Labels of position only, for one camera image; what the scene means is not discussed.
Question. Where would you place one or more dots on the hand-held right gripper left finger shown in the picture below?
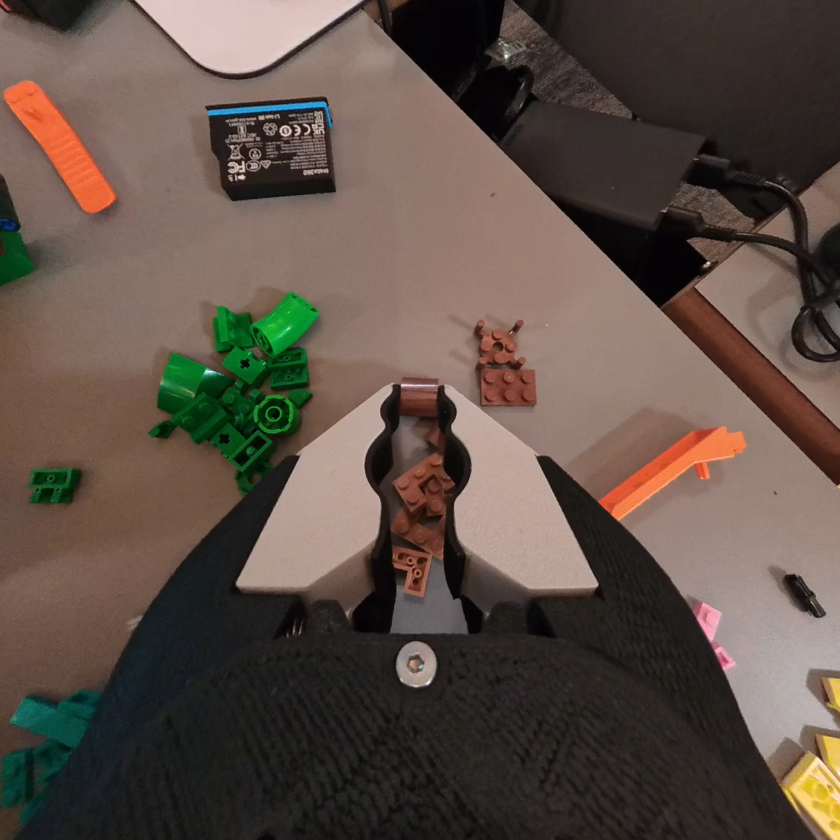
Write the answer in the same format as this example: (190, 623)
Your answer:
(308, 518)

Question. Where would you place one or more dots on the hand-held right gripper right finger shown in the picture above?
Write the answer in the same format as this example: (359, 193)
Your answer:
(525, 518)

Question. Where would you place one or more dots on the brown lego cylinder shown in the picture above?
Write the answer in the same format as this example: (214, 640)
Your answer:
(418, 400)

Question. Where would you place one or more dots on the pile of brown lego pieces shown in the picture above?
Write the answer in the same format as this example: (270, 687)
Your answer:
(420, 489)

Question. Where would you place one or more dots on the brown rectangular lego plate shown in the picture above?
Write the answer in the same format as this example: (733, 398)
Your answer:
(508, 387)

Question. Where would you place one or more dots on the pile of green lego pieces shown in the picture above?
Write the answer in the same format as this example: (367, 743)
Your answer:
(223, 400)

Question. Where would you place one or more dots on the long orange lego piece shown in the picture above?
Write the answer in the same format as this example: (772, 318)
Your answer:
(669, 469)

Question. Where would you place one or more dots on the pink lego piece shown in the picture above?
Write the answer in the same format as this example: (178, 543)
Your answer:
(707, 620)
(723, 657)

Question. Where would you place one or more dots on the small black lego pin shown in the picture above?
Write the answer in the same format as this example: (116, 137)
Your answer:
(804, 594)

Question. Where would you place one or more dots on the pile of teal lego pieces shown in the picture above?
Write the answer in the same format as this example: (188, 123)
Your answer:
(46, 722)

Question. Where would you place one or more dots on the green lego build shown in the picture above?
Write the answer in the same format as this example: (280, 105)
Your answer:
(12, 253)

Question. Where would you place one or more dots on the grey table with wooden edge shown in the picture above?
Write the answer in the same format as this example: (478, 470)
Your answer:
(754, 308)

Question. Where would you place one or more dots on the black power adapter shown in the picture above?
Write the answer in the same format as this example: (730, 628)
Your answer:
(604, 164)

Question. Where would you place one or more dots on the yellow brick piece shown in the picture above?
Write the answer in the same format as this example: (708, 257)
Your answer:
(814, 787)

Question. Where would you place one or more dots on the orange brick separator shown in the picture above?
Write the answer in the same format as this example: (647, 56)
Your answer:
(62, 151)

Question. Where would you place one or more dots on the white wooden book stand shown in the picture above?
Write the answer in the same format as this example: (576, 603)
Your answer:
(249, 33)

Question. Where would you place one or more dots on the single green lego bracket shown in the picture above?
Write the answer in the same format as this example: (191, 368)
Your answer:
(54, 485)

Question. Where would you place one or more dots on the black camera battery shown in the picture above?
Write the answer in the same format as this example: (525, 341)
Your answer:
(275, 154)

